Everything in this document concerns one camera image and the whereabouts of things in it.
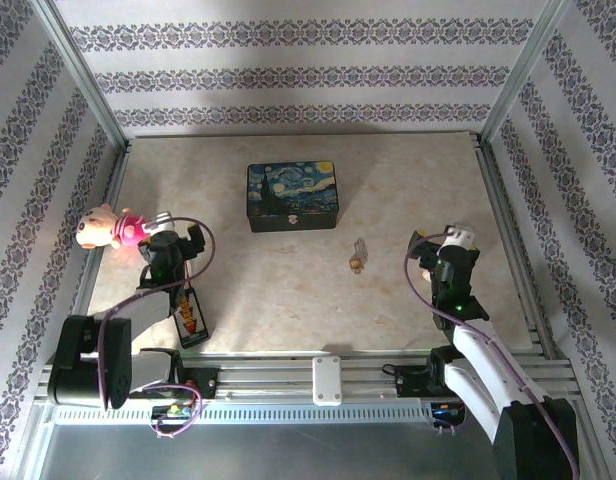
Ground small brass padlock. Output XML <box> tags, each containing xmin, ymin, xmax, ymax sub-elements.
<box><xmin>349</xmin><ymin>238</ymin><xmax>370</xmax><ymax>271</ymax></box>

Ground starry night tin box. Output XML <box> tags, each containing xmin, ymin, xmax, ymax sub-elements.
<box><xmin>246</xmin><ymin>160</ymin><xmax>342</xmax><ymax>234</ymax></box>

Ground pink plush toy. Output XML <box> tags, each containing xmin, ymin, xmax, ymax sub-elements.
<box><xmin>76</xmin><ymin>202</ymin><xmax>150</xmax><ymax>250</ymax></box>

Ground black card with orange arrows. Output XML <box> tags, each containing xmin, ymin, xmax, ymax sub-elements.
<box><xmin>171</xmin><ymin>287</ymin><xmax>210</xmax><ymax>350</ymax></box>

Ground grey metal shelf plate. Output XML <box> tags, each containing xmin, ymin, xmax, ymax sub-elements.
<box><xmin>25</xmin><ymin>423</ymin><xmax>602</xmax><ymax>480</ymax></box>

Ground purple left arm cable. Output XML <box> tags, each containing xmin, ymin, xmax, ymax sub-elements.
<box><xmin>96</xmin><ymin>214</ymin><xmax>219</xmax><ymax>440</ymax></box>

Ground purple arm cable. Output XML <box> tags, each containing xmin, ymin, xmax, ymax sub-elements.
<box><xmin>96</xmin><ymin>214</ymin><xmax>219</xmax><ymax>440</ymax></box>
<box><xmin>403</xmin><ymin>226</ymin><xmax>580</xmax><ymax>480</ymax></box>

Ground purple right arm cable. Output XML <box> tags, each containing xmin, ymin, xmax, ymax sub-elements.
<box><xmin>403</xmin><ymin>226</ymin><xmax>580</xmax><ymax>480</ymax></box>

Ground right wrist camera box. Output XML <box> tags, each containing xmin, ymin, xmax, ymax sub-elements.
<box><xmin>439</xmin><ymin>223</ymin><xmax>478</xmax><ymax>250</ymax></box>

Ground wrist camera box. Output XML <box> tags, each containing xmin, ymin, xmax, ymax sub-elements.
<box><xmin>146</xmin><ymin>211</ymin><xmax>175</xmax><ymax>235</ymax></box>
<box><xmin>439</xmin><ymin>223</ymin><xmax>478</xmax><ymax>250</ymax></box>

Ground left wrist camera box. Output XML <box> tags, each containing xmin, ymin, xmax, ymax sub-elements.
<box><xmin>146</xmin><ymin>211</ymin><xmax>175</xmax><ymax>235</ymax></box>

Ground aluminium side rail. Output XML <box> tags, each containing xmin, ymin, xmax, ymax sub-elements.
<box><xmin>472</xmin><ymin>133</ymin><xmax>572</xmax><ymax>362</ymax></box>
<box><xmin>60</xmin><ymin>142</ymin><xmax>134</xmax><ymax>364</ymax></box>

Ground right circuit board with wires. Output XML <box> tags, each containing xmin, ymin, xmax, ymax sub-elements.
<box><xmin>429</xmin><ymin>401</ymin><xmax>468</xmax><ymax>427</ymax></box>

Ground circuit board with wires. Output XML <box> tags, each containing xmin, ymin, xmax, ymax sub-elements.
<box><xmin>151</xmin><ymin>402</ymin><xmax>195</xmax><ymax>421</ymax></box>
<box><xmin>429</xmin><ymin>401</ymin><xmax>468</xmax><ymax>427</ymax></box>

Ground left circuit board with wires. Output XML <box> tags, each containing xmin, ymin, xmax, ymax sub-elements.
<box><xmin>151</xmin><ymin>402</ymin><xmax>195</xmax><ymax>421</ymax></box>

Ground white slotted cable duct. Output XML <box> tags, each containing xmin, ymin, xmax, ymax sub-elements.
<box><xmin>52</xmin><ymin>403</ymin><xmax>435</xmax><ymax>426</ymax></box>

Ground aluminium frame post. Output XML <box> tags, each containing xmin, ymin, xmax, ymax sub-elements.
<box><xmin>476</xmin><ymin>0</ymin><xmax>577</xmax><ymax>146</ymax></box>
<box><xmin>35</xmin><ymin>0</ymin><xmax>130</xmax><ymax>146</ymax></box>

